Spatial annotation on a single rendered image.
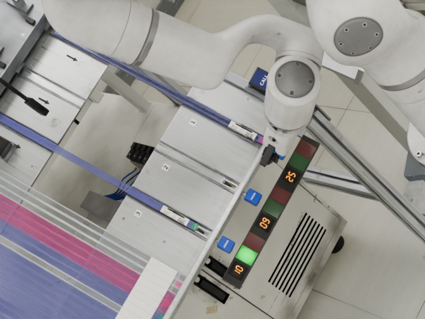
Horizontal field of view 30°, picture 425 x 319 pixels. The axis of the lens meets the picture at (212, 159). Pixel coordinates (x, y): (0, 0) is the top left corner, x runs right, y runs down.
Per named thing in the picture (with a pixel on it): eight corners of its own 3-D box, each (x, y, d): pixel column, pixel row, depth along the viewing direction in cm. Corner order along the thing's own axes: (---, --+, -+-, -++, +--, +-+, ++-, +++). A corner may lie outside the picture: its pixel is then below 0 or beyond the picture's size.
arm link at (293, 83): (270, 73, 136) (259, 124, 133) (274, 43, 123) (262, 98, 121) (319, 83, 135) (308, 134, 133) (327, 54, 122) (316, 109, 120)
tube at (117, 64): (265, 140, 162) (265, 138, 161) (262, 145, 162) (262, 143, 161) (58, 29, 170) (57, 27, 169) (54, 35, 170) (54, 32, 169)
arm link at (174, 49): (148, -22, 126) (310, 45, 137) (124, 71, 122) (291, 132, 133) (169, -43, 118) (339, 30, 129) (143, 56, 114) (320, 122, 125)
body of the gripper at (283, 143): (293, 145, 135) (288, 162, 145) (320, 95, 137) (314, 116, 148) (254, 125, 136) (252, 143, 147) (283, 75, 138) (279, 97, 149)
